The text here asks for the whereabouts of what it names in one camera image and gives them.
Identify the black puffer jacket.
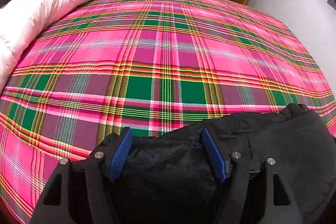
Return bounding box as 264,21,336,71
108,103,335,223

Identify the pink plaid bed sheet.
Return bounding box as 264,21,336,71
1,0,335,223

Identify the white pink quilt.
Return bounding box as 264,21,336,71
1,0,91,89

